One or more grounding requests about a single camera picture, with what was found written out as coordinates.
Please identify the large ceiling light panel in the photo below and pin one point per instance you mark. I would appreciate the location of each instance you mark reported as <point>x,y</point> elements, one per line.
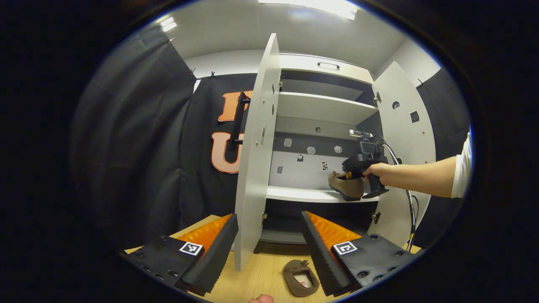
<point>320,6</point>

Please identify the white shoe cabinet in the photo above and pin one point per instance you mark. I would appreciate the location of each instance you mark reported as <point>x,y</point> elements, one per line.
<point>320,107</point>

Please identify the small ceiling light panel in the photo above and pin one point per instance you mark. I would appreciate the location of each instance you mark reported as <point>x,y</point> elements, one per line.
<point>168,24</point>

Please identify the white shoe cabinet door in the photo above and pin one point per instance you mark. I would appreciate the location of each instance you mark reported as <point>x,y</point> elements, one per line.
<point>252,189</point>
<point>404,139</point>

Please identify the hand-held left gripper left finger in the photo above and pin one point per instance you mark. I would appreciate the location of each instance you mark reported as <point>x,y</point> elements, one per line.
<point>212,261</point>

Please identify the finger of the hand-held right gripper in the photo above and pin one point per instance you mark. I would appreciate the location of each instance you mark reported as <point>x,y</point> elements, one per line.
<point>348,175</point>

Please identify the white shirt sleeve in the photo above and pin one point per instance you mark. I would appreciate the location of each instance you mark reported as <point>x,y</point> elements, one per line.
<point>462,168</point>

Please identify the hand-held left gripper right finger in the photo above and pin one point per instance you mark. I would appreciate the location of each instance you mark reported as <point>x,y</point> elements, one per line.
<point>322,261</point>

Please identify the brown fuzzy shoe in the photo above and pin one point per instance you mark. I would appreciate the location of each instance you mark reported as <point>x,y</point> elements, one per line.
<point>347,191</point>
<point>290,273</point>

